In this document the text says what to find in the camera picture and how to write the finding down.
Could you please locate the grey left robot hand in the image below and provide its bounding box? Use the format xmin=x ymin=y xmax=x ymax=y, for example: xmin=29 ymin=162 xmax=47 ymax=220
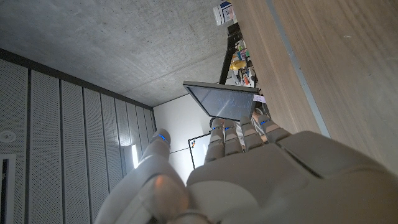
xmin=93 ymin=114 xmax=398 ymax=224

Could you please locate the white whiteboard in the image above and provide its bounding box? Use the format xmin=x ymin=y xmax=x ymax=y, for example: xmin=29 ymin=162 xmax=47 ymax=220
xmin=187 ymin=133 xmax=212 ymax=170

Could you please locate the black computer monitor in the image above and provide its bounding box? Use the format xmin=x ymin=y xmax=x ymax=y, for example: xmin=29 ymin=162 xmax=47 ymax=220
xmin=182 ymin=80 xmax=259 ymax=122

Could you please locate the yellow squeeze bottle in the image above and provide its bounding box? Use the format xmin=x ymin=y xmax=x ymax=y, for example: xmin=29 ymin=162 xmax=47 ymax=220
xmin=229 ymin=59 xmax=247 ymax=71

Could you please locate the white wipes canister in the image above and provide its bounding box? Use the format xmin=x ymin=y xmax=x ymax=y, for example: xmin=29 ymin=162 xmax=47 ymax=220
xmin=213 ymin=1 xmax=236 ymax=26

